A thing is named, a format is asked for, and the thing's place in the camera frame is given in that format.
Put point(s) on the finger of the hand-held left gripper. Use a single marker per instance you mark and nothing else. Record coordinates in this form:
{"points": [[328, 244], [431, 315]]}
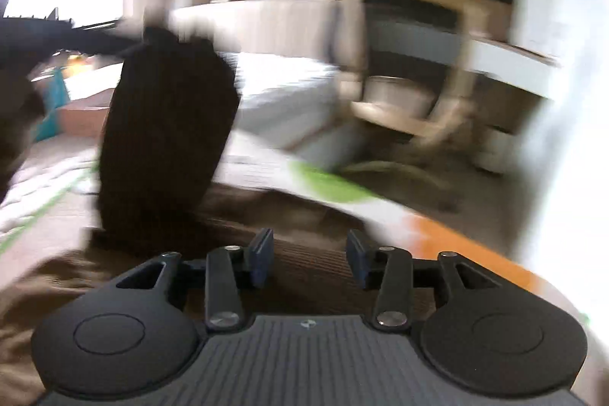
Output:
{"points": [[109, 40]]}

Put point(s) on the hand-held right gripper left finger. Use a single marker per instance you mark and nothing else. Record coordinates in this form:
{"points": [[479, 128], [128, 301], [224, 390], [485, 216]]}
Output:
{"points": [[262, 258]]}

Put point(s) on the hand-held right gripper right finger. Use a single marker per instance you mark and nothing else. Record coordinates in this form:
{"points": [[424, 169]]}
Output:
{"points": [[356, 258]]}

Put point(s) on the brown ribbed dotted garment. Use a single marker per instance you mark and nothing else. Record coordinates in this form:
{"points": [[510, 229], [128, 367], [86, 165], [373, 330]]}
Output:
{"points": [[161, 130]]}

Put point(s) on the person's left forearm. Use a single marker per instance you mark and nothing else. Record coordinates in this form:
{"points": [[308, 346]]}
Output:
{"points": [[16, 125]]}

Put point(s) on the teal bag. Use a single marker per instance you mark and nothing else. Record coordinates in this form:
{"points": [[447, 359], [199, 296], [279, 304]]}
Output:
{"points": [[52, 106]]}

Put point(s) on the beige padded bed headboard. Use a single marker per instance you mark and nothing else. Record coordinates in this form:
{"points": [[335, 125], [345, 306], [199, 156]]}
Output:
{"points": [[257, 25]]}

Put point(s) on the white round bin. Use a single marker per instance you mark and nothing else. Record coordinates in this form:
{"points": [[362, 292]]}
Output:
{"points": [[499, 149]]}

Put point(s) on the beige mesh office chair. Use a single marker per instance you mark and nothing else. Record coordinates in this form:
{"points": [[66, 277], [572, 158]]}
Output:
{"points": [[404, 39]]}

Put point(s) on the white desk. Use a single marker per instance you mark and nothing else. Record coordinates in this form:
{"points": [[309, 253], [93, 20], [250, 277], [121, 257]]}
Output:
{"points": [[514, 63]]}

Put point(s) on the white box on desk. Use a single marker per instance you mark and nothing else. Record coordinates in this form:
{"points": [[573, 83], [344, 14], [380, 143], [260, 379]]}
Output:
{"points": [[540, 16]]}

